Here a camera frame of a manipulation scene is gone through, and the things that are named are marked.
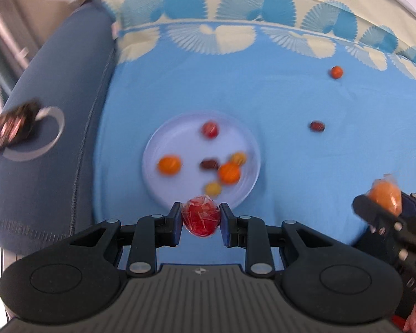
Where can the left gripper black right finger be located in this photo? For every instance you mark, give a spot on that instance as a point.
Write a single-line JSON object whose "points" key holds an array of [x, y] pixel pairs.
{"points": [[320, 276]]}

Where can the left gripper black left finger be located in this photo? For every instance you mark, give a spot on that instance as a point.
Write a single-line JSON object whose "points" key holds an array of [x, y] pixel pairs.
{"points": [[83, 275]]}

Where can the red fruit back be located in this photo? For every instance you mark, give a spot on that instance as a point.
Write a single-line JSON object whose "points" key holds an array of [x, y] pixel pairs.
{"points": [[201, 216]]}

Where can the red fruit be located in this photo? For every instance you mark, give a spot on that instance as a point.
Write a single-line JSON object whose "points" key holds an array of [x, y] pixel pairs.
{"points": [[201, 216], [210, 130]]}

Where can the tan round fruit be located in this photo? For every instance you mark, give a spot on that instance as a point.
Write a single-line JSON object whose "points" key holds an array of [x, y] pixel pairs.
{"points": [[238, 158]]}

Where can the mandarin orange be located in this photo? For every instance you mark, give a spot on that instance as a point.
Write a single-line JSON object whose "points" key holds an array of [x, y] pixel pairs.
{"points": [[229, 173]]}

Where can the yellow round fruit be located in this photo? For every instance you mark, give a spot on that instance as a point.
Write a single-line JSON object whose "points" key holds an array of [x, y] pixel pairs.
{"points": [[213, 189]]}

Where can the large front orange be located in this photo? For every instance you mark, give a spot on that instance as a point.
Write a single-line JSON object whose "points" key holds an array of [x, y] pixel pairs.
{"points": [[169, 165]]}

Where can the dark red jujube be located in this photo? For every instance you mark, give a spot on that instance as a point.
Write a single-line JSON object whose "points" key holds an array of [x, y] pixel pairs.
{"points": [[209, 164], [317, 126]]}

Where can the red fruit front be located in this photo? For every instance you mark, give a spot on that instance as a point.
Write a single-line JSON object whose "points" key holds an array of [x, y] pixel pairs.
{"points": [[210, 130]]}

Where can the blue fabric sofa armrest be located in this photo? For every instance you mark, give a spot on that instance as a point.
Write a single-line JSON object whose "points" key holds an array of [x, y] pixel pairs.
{"points": [[46, 180]]}

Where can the small orange far back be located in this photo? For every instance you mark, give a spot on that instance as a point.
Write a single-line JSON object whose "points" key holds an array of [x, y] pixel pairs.
{"points": [[336, 72]]}

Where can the blue patterned tablecloth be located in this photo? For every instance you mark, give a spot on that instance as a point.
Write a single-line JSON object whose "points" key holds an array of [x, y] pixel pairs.
{"points": [[267, 64]]}

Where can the dark remote on armrest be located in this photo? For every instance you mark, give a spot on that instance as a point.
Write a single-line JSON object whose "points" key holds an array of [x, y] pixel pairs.
{"points": [[17, 124]]}

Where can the lavender round plate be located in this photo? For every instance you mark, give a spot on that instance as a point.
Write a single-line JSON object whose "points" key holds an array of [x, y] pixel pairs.
{"points": [[182, 136]]}

